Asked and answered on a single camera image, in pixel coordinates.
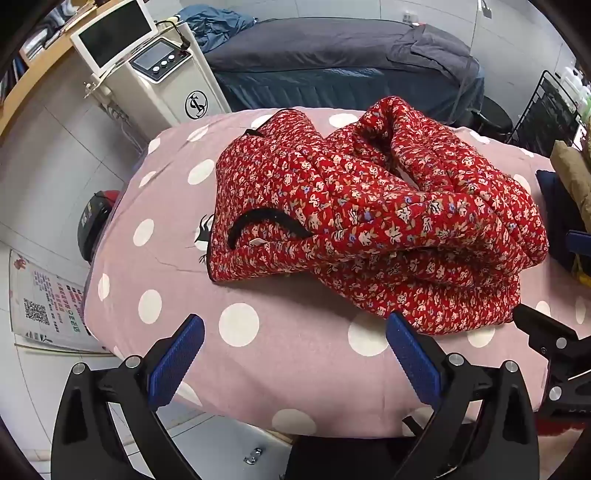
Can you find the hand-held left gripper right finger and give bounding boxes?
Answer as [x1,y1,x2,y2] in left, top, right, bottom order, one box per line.
[385,311,541,480]

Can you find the white machine with screen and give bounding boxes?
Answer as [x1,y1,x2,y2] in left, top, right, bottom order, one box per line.
[70,0,232,137]

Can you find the red floral quilted jacket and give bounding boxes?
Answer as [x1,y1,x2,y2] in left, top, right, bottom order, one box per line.
[208,95,550,335]

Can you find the black round stool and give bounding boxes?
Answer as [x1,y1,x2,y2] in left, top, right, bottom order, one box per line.
[471,97,514,137]

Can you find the black and red appliance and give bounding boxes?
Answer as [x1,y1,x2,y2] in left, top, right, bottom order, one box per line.
[76,189,125,265]

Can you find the wooden shelf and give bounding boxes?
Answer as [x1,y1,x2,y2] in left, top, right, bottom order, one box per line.
[0,23,89,139]

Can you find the blue crumpled cloth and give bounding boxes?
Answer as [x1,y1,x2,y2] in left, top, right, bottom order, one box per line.
[178,6,257,52]

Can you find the pink polka dot blanket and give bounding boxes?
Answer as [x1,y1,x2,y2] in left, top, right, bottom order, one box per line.
[83,107,591,439]

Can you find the printed poster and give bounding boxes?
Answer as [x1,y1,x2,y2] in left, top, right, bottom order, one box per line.
[9,249,112,357]

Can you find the black wire rack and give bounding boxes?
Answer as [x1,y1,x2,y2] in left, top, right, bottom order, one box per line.
[505,70,586,149]

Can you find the dark blue massage bed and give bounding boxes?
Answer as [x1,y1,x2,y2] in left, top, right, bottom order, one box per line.
[203,18,485,126]

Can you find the white bottles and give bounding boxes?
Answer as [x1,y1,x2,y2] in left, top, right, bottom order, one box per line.
[556,65,591,121]

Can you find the navy cloth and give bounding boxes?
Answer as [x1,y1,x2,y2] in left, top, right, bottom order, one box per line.
[536,170,579,278]

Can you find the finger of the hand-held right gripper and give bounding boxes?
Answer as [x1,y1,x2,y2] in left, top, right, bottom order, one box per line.
[567,230,591,254]
[512,304,591,416]

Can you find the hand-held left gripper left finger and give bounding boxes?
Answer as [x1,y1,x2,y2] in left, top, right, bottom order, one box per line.
[51,315,205,480]

